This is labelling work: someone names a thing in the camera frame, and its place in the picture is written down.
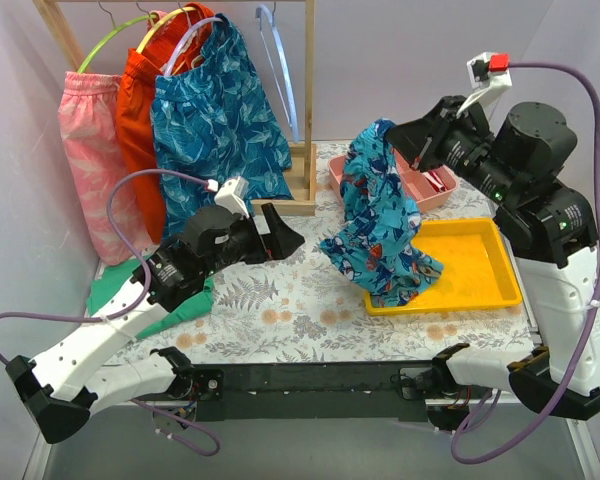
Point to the pink patterned shorts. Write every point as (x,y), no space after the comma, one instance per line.
(87,121)

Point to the pink divided organizer box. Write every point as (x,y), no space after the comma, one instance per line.
(414,183)

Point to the translucent white hanger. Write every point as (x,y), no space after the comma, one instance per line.
(184,42)

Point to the yellow plastic tray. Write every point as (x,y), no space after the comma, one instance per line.
(478,274)

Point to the blue shark print shorts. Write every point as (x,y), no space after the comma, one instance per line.
(374,249)

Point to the red white striped cloth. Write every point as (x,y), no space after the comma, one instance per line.
(437,180)

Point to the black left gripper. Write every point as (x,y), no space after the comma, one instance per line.
(262,238)

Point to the orange shorts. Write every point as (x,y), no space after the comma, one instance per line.
(134,128)

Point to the yellow hanger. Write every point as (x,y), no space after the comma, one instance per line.
(161,23)

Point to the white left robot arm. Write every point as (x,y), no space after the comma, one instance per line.
(65,385)

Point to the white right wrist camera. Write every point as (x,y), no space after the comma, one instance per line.
(490,79)

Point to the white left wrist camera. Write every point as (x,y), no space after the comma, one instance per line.
(230,194)

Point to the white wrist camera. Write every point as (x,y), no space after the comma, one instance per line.
(490,79)
(230,194)

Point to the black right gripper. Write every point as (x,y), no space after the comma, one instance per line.
(435,141)

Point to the floral table mat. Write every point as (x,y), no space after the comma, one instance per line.
(304,310)

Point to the green folded cloth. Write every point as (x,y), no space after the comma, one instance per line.
(109,290)

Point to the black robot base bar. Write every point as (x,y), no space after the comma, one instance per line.
(326,390)

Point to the wooden clothes rack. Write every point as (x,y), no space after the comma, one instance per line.
(301,178)

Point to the pale blue hanger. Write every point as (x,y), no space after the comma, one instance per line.
(281,74)

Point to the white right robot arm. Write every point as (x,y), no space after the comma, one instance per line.
(554,239)

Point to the teal leaf print shorts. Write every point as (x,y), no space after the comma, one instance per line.
(214,122)

